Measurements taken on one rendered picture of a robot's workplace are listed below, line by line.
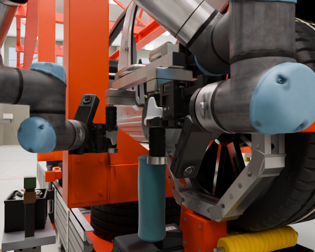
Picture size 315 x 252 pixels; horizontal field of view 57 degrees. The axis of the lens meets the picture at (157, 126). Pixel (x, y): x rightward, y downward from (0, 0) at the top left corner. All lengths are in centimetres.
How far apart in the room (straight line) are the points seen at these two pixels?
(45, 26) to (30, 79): 264
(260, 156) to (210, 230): 30
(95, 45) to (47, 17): 209
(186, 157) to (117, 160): 77
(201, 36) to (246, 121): 17
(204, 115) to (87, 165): 83
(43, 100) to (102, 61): 61
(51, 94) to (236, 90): 42
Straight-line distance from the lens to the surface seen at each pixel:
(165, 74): 61
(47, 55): 318
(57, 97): 66
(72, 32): 123
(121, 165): 122
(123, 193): 124
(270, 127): 34
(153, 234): 94
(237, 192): 73
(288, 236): 95
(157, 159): 60
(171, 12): 47
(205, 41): 47
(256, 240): 87
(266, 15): 36
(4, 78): 62
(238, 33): 36
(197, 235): 89
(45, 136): 63
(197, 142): 47
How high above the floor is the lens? 82
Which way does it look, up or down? 1 degrees up
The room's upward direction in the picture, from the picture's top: straight up
